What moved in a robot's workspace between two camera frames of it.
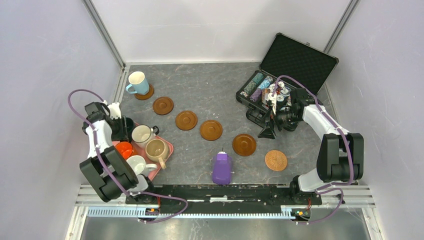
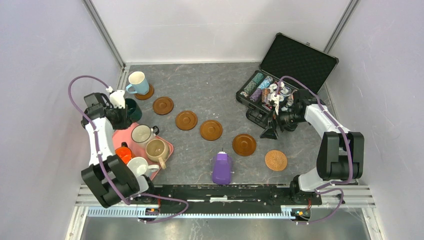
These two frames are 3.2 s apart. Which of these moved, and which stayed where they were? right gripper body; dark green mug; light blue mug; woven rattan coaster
Moved: dark green mug
Stayed: light blue mug; woven rattan coaster; right gripper body
